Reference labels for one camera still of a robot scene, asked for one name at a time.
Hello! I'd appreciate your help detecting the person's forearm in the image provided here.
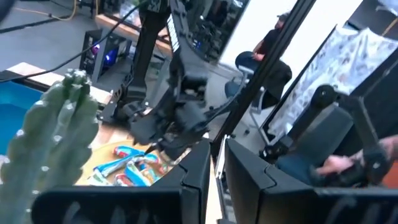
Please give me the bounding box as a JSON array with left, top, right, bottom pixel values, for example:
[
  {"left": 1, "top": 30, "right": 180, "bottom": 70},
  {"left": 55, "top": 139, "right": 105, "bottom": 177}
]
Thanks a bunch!
[{"left": 357, "top": 134, "right": 398, "bottom": 162}]

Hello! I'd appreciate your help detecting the blue plastic bin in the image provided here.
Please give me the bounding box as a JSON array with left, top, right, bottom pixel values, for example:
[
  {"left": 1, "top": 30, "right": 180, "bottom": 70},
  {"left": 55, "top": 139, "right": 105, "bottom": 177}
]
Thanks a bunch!
[{"left": 0, "top": 80, "right": 44, "bottom": 156}]

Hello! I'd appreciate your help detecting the grey office chair blue seat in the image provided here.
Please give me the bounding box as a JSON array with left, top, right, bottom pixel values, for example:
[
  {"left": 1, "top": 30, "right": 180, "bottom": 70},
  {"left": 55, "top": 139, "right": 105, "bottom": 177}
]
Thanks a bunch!
[{"left": 276, "top": 102, "right": 355, "bottom": 184}]

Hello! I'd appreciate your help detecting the office chair with black jacket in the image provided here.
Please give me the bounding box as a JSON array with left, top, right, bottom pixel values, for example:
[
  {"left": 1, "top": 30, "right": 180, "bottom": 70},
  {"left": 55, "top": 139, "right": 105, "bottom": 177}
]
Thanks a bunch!
[{"left": 224, "top": 60, "right": 293, "bottom": 134}]

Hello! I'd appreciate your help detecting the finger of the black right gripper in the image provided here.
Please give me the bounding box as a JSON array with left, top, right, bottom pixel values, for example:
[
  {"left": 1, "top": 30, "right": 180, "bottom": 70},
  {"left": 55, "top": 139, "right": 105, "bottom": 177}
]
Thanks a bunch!
[
  {"left": 144, "top": 141, "right": 160, "bottom": 156},
  {"left": 161, "top": 139, "right": 188, "bottom": 161}
]

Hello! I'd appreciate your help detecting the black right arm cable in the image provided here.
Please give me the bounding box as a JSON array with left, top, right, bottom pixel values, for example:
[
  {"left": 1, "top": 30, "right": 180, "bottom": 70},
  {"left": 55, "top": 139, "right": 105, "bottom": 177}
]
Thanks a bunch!
[{"left": 0, "top": 0, "right": 150, "bottom": 83}]

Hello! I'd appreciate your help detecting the person's hand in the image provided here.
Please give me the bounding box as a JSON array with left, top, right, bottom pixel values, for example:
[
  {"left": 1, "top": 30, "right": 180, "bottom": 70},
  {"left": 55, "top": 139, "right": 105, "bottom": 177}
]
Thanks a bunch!
[{"left": 315, "top": 154, "right": 361, "bottom": 177}]

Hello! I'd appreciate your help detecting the black computer tower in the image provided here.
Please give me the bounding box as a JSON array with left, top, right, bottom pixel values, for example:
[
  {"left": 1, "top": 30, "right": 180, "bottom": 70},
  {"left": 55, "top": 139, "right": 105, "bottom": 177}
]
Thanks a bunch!
[{"left": 79, "top": 28, "right": 131, "bottom": 83}]

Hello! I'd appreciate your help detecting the white blue granola bar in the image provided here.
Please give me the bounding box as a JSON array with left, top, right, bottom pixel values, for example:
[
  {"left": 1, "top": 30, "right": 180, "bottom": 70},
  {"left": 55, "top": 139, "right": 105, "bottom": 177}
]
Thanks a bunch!
[{"left": 93, "top": 154, "right": 159, "bottom": 178}]

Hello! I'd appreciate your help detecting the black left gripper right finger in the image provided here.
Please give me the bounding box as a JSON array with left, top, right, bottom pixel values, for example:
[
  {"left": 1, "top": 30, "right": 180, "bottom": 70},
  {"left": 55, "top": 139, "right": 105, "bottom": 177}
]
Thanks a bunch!
[{"left": 223, "top": 138, "right": 398, "bottom": 224}]

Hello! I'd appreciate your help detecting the black aluminium rig frame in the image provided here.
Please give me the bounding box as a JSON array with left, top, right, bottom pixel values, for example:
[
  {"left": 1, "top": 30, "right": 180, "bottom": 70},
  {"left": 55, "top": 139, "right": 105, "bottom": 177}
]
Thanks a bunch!
[{"left": 0, "top": 0, "right": 318, "bottom": 158}]

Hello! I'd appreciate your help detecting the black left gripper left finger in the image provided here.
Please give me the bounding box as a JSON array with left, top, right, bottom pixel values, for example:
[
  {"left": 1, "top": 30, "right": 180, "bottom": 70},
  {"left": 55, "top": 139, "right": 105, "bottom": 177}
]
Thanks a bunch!
[{"left": 30, "top": 139, "right": 212, "bottom": 224}]

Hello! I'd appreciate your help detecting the green cactus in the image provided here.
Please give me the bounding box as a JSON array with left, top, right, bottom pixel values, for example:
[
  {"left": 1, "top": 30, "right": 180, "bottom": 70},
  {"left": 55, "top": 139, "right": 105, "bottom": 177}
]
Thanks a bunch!
[{"left": 0, "top": 68, "right": 100, "bottom": 224}]

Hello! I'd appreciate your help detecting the yellow floor cable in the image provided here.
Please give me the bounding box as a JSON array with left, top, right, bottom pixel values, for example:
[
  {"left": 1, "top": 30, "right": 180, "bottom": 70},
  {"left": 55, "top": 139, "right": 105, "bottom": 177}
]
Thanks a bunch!
[{"left": 12, "top": 0, "right": 78, "bottom": 22}]

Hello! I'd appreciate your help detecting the printed white cloth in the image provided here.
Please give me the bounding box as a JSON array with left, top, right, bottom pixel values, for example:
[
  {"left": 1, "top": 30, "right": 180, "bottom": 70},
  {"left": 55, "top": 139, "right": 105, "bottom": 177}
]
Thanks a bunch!
[{"left": 267, "top": 26, "right": 398, "bottom": 141}]

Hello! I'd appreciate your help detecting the wooden workbench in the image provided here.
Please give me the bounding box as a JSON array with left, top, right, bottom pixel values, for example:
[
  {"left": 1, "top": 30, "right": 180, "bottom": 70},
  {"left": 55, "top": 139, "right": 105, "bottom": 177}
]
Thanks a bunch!
[{"left": 95, "top": 14, "right": 175, "bottom": 57}]

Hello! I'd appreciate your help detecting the person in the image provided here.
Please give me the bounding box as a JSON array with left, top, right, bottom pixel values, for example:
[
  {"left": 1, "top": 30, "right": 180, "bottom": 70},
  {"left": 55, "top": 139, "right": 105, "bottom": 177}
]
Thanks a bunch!
[{"left": 234, "top": 11, "right": 293, "bottom": 74}]

